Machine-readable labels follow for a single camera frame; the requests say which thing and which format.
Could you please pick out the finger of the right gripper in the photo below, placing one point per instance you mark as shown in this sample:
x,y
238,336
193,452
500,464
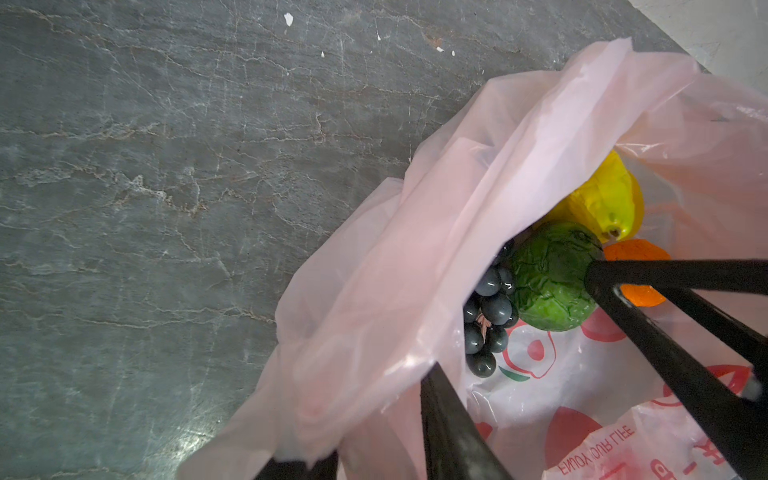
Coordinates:
x,y
737,426

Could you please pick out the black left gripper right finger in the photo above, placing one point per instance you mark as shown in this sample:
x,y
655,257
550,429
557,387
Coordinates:
x,y
454,448

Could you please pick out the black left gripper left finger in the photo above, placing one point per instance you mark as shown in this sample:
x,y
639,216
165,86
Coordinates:
x,y
325,469

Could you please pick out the dark purple grape bunch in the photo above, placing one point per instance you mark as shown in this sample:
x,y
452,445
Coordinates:
x,y
488,313

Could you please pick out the pink plastic bag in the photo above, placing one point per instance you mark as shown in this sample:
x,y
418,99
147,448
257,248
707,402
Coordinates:
x,y
364,320

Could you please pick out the orange tangerine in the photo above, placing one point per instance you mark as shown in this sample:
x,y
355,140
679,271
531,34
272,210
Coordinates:
x,y
638,249

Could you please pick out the green bumpy fruit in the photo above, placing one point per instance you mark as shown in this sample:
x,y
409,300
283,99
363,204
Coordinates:
x,y
549,269

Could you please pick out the yellow lemon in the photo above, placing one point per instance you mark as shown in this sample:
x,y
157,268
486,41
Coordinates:
x,y
612,214

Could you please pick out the yellow green banana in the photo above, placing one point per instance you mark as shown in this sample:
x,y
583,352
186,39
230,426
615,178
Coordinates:
x,y
612,169

